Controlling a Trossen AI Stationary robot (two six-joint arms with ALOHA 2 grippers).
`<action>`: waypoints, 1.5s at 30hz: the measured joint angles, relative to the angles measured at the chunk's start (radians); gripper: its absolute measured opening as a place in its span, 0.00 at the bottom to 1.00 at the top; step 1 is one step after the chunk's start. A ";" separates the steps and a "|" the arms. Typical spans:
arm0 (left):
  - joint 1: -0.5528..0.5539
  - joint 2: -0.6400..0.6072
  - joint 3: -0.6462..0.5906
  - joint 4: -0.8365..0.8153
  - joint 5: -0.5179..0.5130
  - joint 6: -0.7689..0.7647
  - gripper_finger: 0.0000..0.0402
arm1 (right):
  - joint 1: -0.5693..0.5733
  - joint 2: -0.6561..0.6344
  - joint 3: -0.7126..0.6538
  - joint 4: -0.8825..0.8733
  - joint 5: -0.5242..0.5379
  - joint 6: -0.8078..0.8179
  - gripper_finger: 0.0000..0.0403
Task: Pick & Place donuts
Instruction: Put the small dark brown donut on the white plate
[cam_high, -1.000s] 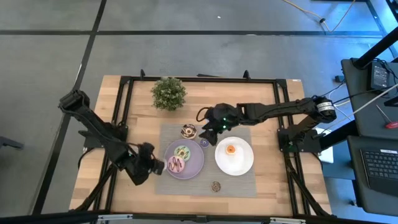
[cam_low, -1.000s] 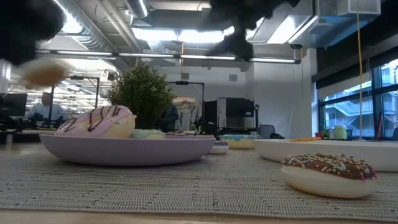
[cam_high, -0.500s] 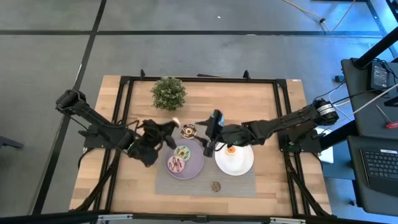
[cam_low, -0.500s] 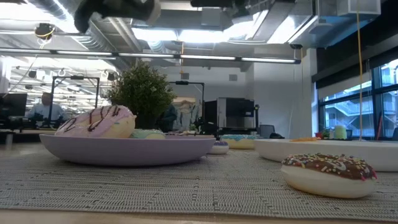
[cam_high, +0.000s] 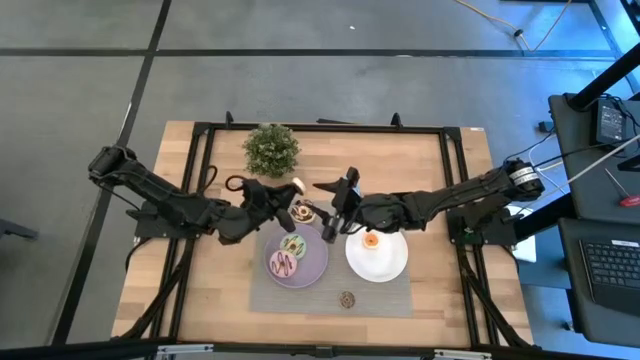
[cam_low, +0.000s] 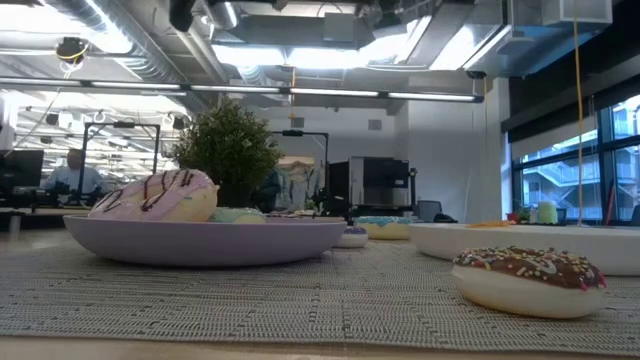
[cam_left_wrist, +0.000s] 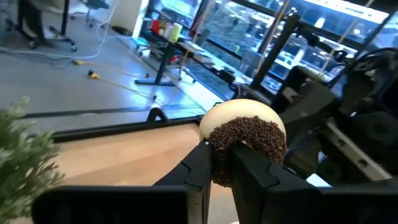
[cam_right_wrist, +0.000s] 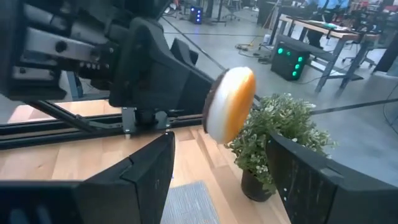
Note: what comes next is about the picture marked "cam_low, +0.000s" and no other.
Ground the small purple donut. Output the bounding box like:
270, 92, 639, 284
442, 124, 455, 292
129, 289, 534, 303
333, 225, 370, 249

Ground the blue frosted donut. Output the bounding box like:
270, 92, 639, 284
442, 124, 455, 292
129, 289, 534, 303
352, 215, 415, 241

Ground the mint green donut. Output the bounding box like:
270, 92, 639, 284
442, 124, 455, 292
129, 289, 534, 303
208, 206, 267, 225

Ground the pink chocolate-striped donut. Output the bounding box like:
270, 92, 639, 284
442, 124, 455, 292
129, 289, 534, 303
88, 168, 220, 223

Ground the small chocolate sprinkle donut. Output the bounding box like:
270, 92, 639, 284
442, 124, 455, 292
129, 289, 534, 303
451, 245, 608, 320

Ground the black and silver machine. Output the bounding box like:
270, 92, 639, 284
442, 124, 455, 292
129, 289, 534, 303
327, 155, 417, 211

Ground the green artificial potted plant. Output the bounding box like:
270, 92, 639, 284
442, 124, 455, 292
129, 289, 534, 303
168, 97, 285, 209

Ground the black office chair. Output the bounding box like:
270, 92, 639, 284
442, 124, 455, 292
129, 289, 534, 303
414, 199, 459, 224

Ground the long ceiling light bar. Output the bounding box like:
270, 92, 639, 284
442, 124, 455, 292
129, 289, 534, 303
0, 77, 485, 104

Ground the grey woven table mat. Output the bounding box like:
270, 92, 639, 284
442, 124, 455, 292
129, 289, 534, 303
0, 238, 640, 357

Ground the purple plate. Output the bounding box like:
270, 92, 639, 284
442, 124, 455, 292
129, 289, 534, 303
63, 214, 348, 268

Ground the light green container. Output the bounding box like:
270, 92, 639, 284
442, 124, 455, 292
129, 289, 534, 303
536, 200, 559, 225

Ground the white plate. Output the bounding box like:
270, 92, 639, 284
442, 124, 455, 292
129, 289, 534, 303
408, 222, 640, 277

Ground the person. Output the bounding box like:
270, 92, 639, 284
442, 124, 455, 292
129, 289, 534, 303
42, 148, 109, 206

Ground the black computer monitor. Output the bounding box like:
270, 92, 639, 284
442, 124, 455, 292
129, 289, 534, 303
0, 149, 45, 189

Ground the black camera stand frame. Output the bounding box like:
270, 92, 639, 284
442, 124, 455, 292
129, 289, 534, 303
77, 121, 162, 202
272, 129, 331, 201

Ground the window with black frame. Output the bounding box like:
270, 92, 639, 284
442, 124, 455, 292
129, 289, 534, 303
509, 93, 640, 224

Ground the hanging yellow cable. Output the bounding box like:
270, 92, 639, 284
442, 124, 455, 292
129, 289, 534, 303
572, 0, 586, 226

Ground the black yellow cable reel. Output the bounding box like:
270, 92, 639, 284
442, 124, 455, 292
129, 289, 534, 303
54, 36, 90, 65

